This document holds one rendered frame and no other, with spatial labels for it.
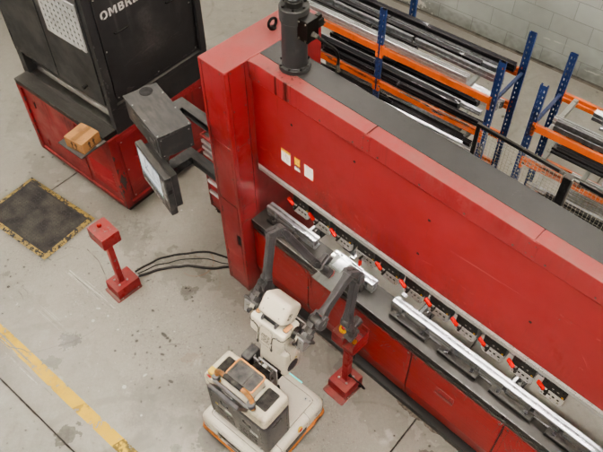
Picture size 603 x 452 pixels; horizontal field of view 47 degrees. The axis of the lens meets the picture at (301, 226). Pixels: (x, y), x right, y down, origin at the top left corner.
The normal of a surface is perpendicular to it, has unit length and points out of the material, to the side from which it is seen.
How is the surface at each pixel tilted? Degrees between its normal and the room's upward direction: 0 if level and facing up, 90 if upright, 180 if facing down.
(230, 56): 0
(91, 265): 0
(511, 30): 90
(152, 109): 0
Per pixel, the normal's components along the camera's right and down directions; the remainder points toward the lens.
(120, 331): 0.00, -0.64
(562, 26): -0.64, 0.59
